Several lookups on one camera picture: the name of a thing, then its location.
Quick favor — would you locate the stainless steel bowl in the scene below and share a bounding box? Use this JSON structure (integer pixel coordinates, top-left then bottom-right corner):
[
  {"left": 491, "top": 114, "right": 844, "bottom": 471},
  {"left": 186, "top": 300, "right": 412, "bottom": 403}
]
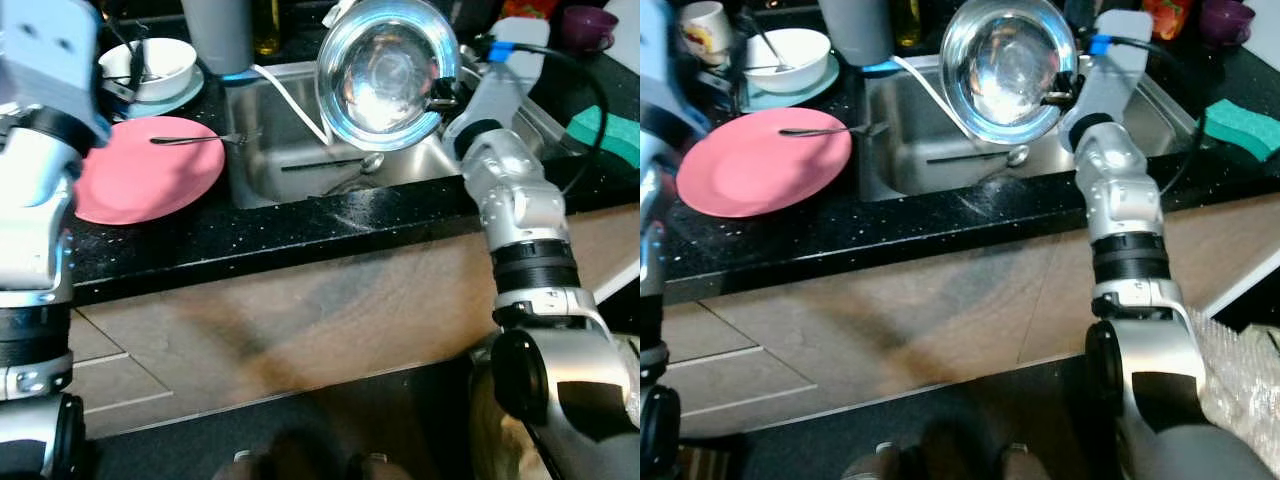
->
[
  {"left": 315, "top": 0, "right": 462, "bottom": 152},
  {"left": 939, "top": 0, "right": 1080, "bottom": 147}
]

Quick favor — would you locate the pink plate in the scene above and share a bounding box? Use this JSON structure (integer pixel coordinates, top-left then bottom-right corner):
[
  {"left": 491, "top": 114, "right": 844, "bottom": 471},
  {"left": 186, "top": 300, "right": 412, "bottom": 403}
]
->
[
  {"left": 74, "top": 115, "right": 228, "bottom": 227},
  {"left": 675, "top": 106, "right": 854, "bottom": 220}
]

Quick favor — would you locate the brown kitchen cabinet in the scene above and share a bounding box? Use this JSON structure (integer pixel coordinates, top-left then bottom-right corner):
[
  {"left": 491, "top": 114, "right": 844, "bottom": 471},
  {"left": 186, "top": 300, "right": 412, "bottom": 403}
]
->
[
  {"left": 660, "top": 195, "right": 1280, "bottom": 441},
  {"left": 60, "top": 205, "right": 641, "bottom": 441}
]

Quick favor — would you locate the white mug with fruit print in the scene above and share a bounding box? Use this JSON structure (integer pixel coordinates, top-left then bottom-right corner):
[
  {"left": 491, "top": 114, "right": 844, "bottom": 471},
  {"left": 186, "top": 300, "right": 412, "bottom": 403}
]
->
[{"left": 679, "top": 0, "right": 735, "bottom": 67}]

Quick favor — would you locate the white ceramic bowl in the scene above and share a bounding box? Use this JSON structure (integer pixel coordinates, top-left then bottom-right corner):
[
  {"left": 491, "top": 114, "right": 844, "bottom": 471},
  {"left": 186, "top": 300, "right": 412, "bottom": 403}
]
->
[
  {"left": 740, "top": 27, "right": 832, "bottom": 97},
  {"left": 98, "top": 38, "right": 198, "bottom": 103}
]

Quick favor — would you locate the teal saucer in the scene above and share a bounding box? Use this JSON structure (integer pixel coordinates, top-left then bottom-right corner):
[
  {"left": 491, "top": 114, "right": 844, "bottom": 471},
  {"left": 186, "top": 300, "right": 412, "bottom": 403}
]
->
[
  {"left": 118, "top": 65, "right": 207, "bottom": 120},
  {"left": 745, "top": 55, "right": 842, "bottom": 112}
]

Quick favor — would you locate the white appliance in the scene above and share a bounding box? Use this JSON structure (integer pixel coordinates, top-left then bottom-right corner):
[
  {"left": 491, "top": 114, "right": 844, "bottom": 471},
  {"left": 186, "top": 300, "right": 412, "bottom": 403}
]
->
[{"left": 608, "top": 0, "right": 641, "bottom": 46}]

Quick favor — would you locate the grey jug with round label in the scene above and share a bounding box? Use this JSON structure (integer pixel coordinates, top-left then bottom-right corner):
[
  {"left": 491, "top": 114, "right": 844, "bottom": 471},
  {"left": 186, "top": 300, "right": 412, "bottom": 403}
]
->
[
  {"left": 180, "top": 0, "right": 257, "bottom": 77},
  {"left": 818, "top": 0, "right": 897, "bottom": 67}
]

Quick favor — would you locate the green sponge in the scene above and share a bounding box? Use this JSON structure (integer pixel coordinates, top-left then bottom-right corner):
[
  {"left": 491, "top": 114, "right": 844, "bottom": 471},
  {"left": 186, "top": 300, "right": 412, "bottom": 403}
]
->
[
  {"left": 566, "top": 104, "right": 641, "bottom": 170},
  {"left": 1196, "top": 98, "right": 1280, "bottom": 164}
]

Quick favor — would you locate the red juice carton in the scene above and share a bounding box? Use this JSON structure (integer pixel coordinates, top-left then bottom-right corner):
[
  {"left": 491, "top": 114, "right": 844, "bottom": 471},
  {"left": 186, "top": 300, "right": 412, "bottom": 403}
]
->
[
  {"left": 1143, "top": 0, "right": 1200, "bottom": 42},
  {"left": 500, "top": 0, "right": 561, "bottom": 21}
]

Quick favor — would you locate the dark thin cutlery stick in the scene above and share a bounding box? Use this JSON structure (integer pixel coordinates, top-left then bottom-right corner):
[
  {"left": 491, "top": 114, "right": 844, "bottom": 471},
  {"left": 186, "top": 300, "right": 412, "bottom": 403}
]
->
[
  {"left": 280, "top": 155, "right": 367, "bottom": 172},
  {"left": 914, "top": 151, "right": 1011, "bottom": 167}
]

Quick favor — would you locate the purple cup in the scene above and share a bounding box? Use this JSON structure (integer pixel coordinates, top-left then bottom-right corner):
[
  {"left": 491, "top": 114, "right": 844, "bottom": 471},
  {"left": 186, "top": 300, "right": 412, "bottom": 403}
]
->
[
  {"left": 559, "top": 5, "right": 620, "bottom": 53},
  {"left": 1198, "top": 0, "right": 1257, "bottom": 47}
]

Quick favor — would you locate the glass oil bottle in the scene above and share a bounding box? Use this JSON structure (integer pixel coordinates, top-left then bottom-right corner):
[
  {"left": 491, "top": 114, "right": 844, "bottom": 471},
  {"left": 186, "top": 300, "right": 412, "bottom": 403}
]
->
[
  {"left": 252, "top": 0, "right": 282, "bottom": 57},
  {"left": 893, "top": 0, "right": 922, "bottom": 50}
]

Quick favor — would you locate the stainless steel sink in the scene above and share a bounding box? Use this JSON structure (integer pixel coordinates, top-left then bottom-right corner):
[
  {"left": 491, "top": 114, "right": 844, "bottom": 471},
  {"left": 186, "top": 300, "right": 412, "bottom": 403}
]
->
[
  {"left": 222, "top": 58, "right": 593, "bottom": 211},
  {"left": 858, "top": 52, "right": 1219, "bottom": 205}
]

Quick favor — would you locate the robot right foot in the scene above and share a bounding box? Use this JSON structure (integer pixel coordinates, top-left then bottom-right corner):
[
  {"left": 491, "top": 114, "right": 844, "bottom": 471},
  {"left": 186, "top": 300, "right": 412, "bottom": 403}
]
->
[
  {"left": 990, "top": 445, "right": 1053, "bottom": 480},
  {"left": 345, "top": 452, "right": 413, "bottom": 480}
]

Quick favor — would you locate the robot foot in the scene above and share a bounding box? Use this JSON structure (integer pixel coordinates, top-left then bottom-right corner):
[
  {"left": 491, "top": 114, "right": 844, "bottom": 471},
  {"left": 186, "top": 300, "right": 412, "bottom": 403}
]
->
[
  {"left": 213, "top": 448, "right": 301, "bottom": 480},
  {"left": 840, "top": 444, "right": 937, "bottom": 480},
  {"left": 345, "top": 452, "right": 413, "bottom": 480},
  {"left": 990, "top": 445, "right": 1053, "bottom": 480}
]

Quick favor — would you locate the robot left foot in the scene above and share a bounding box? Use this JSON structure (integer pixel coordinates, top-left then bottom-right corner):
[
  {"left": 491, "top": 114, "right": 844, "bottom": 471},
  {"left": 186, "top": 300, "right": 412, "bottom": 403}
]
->
[
  {"left": 840, "top": 444, "right": 937, "bottom": 480},
  {"left": 213, "top": 448, "right": 301, "bottom": 480}
]

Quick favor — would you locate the dark handled spoon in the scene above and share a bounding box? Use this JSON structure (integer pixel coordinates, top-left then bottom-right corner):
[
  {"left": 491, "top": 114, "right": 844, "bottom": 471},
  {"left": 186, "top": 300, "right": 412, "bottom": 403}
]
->
[
  {"left": 748, "top": 8, "right": 798, "bottom": 73},
  {"left": 105, "top": 15, "right": 153, "bottom": 83}
]

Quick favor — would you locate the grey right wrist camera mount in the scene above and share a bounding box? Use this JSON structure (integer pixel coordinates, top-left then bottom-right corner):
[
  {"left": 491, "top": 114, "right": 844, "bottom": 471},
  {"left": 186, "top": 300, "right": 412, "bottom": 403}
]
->
[
  {"left": 442, "top": 17, "right": 552, "bottom": 153},
  {"left": 1058, "top": 9, "right": 1154, "bottom": 148}
]

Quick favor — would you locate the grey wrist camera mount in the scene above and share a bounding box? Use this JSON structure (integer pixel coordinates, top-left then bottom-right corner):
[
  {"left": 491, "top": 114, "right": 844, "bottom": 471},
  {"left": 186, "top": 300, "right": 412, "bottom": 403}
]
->
[
  {"left": 1058, "top": 9, "right": 1154, "bottom": 148},
  {"left": 640, "top": 0, "right": 691, "bottom": 121},
  {"left": 0, "top": 0, "right": 113, "bottom": 149},
  {"left": 442, "top": 17, "right": 552, "bottom": 153}
]

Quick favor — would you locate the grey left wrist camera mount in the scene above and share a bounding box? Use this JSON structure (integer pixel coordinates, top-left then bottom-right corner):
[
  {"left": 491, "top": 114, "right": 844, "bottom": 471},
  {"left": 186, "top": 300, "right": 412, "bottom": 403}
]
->
[
  {"left": 0, "top": 0, "right": 113, "bottom": 149},
  {"left": 640, "top": 0, "right": 691, "bottom": 121}
]

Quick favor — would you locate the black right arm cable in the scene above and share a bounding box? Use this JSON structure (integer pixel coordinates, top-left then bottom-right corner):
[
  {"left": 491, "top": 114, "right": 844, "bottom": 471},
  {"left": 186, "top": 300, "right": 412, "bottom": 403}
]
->
[
  {"left": 1090, "top": 33, "right": 1213, "bottom": 197},
  {"left": 478, "top": 38, "right": 613, "bottom": 197}
]

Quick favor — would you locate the white hose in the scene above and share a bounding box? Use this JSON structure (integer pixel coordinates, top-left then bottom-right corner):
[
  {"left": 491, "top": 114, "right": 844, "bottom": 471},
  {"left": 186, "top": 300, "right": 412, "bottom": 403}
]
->
[
  {"left": 250, "top": 64, "right": 337, "bottom": 147},
  {"left": 891, "top": 54, "right": 977, "bottom": 137}
]

